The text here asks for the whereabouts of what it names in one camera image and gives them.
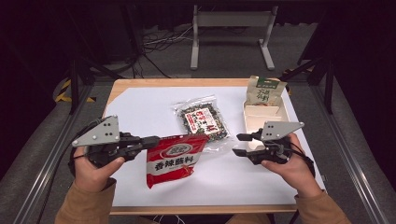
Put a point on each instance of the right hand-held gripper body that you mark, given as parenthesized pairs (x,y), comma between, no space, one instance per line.
(277,130)

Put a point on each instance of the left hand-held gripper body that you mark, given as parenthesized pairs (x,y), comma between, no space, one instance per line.
(104,133)

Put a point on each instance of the white divided plastic box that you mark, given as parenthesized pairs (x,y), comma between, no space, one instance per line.
(258,116)

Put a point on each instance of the red seasoning packet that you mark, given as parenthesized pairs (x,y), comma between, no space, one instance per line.
(174,161)

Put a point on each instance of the green and beige food packet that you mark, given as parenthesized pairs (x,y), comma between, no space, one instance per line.
(264,91)

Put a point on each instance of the person's left hand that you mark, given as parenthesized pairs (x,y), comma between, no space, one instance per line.
(90,177)

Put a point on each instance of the person's right hand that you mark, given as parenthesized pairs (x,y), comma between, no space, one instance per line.
(299,177)

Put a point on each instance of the white table mat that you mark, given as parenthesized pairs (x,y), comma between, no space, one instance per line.
(140,105)

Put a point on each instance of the clear packet of dark seaweed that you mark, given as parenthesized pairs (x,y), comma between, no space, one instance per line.
(202,123)

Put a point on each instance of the black metal stand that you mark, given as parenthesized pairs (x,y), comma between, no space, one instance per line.
(74,81)
(328,84)

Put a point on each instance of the white metal stand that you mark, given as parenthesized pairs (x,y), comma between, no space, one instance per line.
(232,18)

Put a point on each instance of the aluminium floor rail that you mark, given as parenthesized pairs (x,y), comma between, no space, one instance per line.
(351,161)
(46,161)

